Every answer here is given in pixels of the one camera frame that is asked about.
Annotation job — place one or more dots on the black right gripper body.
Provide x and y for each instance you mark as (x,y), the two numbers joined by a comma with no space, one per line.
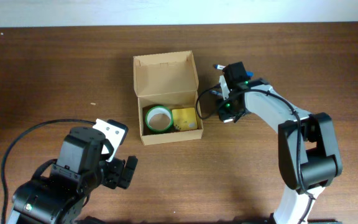
(226,112)

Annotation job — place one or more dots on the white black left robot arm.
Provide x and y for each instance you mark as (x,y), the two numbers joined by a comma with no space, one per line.
(55,194)

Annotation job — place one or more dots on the blue ballpoint pen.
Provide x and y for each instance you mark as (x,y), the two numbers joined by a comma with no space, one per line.
(217,93)

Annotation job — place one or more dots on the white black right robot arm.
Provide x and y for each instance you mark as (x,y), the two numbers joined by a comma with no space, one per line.
(308,152)

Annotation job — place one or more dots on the green tape roll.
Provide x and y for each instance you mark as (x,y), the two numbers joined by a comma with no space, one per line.
(159,119)

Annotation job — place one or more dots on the blue white staples box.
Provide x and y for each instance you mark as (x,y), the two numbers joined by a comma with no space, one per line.
(228,120)

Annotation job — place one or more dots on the brown cardboard box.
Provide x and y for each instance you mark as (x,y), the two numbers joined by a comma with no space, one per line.
(169,80)

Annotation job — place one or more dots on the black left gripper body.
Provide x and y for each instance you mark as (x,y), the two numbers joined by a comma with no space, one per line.
(128,172)

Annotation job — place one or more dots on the blue white marker pen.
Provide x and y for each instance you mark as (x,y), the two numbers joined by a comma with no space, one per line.
(221,67)

